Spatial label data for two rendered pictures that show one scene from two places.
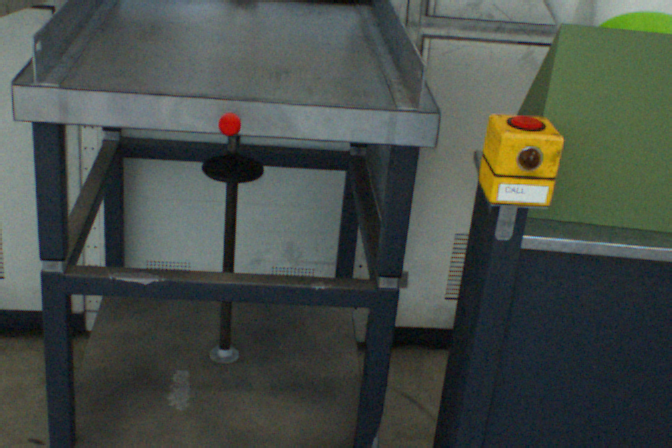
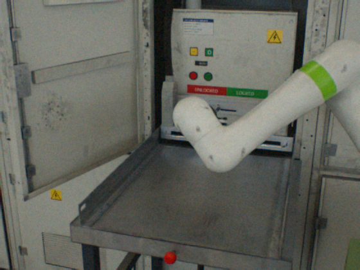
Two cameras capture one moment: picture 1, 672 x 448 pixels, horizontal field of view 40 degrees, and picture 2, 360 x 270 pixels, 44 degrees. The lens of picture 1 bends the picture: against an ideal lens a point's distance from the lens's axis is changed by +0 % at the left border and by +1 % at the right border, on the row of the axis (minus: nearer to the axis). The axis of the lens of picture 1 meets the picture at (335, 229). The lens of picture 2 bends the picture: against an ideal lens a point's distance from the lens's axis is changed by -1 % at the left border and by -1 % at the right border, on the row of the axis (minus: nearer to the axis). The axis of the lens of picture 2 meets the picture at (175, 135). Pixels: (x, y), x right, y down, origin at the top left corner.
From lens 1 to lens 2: 0.47 m
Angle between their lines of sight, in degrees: 22
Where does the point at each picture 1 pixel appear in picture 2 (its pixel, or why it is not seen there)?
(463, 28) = (346, 172)
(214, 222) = not seen: hidden behind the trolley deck
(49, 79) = (87, 222)
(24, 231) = (116, 255)
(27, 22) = (118, 160)
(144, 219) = not seen: hidden behind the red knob
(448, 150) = (338, 238)
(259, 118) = (188, 253)
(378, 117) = (255, 260)
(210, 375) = not seen: outside the picture
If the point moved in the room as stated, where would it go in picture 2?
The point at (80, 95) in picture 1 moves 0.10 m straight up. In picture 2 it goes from (99, 233) to (98, 201)
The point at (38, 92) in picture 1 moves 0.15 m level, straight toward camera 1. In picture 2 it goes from (81, 229) to (67, 261)
